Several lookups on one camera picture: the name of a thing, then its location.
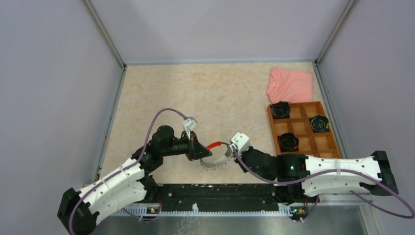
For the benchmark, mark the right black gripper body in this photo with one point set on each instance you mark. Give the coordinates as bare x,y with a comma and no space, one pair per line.
244,153

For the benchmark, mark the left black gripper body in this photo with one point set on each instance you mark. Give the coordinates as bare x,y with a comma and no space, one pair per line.
191,152

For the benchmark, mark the metal keyring with red handle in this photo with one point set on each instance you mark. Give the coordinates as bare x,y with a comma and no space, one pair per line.
215,162

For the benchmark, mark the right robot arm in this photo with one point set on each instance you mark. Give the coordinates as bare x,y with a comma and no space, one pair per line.
315,175

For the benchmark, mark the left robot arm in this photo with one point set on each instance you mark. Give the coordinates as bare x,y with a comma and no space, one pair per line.
81,210

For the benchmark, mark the black red coil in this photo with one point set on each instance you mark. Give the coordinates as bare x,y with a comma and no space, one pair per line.
288,142

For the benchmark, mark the wooden compartment tray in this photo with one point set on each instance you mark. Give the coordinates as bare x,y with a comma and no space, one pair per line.
316,144

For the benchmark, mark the black coil top left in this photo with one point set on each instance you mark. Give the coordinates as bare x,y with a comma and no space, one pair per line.
280,110

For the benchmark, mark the black yellow coil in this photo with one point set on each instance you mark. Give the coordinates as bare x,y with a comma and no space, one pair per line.
319,124

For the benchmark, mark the pink folded cloth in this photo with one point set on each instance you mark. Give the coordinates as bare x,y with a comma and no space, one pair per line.
289,86

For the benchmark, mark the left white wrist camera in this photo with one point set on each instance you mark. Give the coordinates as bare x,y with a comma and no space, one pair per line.
188,125

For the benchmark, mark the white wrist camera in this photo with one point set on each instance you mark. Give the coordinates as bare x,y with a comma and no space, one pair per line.
188,125
241,142

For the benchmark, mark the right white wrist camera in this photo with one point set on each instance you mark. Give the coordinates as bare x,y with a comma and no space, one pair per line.
241,142

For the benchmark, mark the white slotted cable duct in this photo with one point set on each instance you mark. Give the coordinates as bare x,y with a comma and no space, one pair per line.
141,211

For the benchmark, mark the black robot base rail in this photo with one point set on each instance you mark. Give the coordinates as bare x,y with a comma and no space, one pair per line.
224,197

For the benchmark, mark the aluminium frame left rail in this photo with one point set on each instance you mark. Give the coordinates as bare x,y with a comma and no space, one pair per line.
96,19

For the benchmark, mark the aluminium frame rail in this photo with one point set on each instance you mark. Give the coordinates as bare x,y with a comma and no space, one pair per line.
96,19
322,82

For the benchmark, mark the aluminium frame right rail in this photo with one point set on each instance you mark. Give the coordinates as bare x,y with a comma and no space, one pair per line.
322,82

